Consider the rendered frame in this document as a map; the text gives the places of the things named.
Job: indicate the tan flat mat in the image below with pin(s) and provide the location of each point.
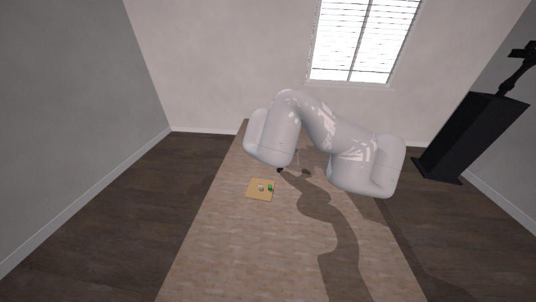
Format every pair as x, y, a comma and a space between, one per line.
254, 192

